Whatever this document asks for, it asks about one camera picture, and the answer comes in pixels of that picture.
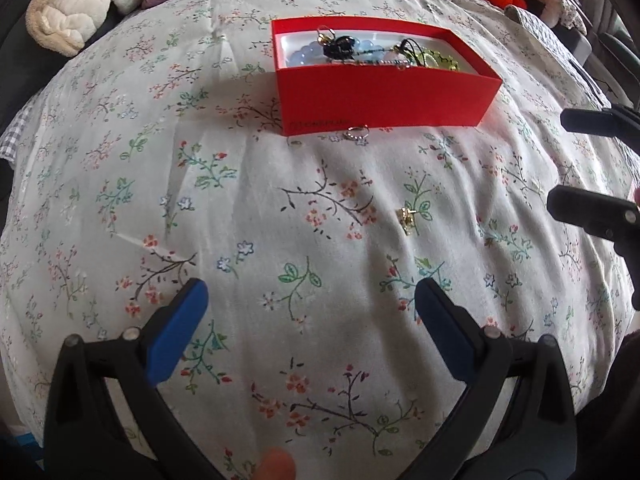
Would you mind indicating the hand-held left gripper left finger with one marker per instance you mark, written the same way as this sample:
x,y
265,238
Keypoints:
x,y
177,332

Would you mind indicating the floral bedsheet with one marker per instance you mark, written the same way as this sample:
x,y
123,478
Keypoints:
x,y
250,210

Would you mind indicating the beige quilted blanket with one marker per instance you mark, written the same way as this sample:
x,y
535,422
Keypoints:
x,y
75,0

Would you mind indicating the red jewelry box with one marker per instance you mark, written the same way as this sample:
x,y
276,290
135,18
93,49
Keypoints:
x,y
380,100

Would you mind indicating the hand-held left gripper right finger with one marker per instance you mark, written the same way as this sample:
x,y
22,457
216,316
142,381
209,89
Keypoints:
x,y
445,330

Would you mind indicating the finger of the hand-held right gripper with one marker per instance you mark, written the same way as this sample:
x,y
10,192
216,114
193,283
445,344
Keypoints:
x,y
590,215
595,121

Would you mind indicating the grey checked cloth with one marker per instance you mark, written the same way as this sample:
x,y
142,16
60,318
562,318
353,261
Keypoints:
x,y
11,135

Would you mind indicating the person's left hand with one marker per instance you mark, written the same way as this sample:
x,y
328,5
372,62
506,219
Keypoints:
x,y
272,465

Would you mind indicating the small gold earring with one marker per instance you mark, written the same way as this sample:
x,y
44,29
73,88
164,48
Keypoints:
x,y
407,216

